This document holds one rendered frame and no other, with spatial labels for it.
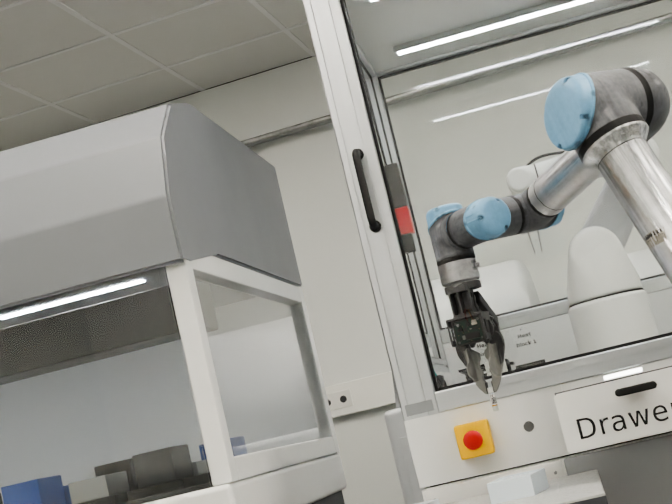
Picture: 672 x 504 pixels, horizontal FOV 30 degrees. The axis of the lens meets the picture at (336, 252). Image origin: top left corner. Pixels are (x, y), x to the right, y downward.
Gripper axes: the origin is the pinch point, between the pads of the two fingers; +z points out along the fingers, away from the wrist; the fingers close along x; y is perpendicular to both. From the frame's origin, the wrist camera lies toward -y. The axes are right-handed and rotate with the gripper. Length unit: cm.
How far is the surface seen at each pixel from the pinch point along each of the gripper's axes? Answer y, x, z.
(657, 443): -31.3, 23.0, 19.0
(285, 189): -330, -163, -121
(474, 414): -24.5, -11.3, 4.7
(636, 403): 2.5, 26.2, 9.2
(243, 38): -277, -145, -182
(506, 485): 7.9, 0.4, 18.3
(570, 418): 4.9, 14.3, 9.1
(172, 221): 9, -54, -47
